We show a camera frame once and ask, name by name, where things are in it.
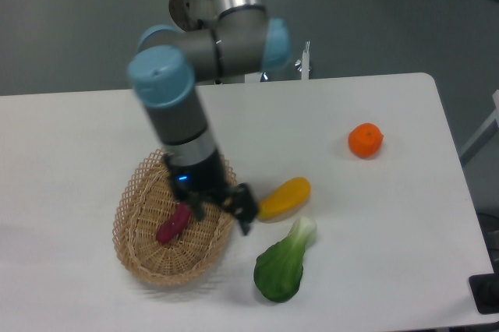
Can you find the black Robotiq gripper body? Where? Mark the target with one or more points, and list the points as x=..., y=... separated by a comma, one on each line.
x=204, y=180

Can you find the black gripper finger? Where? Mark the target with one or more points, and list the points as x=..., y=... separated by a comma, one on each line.
x=195, y=204
x=240, y=202

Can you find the purple sweet potato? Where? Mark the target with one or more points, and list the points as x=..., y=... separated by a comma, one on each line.
x=174, y=225

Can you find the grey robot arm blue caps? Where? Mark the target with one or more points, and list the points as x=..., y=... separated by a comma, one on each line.
x=238, y=38

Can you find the oval wicker basket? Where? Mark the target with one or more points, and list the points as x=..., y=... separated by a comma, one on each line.
x=146, y=203

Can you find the yellow mango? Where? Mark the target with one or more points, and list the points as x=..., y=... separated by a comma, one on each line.
x=287, y=197

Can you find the green bok choy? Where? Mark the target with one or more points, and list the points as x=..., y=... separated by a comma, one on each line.
x=278, y=270

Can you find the orange tangerine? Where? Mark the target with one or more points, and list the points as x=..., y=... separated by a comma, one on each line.
x=365, y=140

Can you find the black device at table edge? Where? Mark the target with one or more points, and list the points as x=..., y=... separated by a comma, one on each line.
x=484, y=289

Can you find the white metal clamp bracket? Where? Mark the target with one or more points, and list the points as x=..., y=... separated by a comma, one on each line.
x=303, y=65

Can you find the white frame at right edge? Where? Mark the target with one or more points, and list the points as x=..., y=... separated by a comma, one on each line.
x=485, y=132

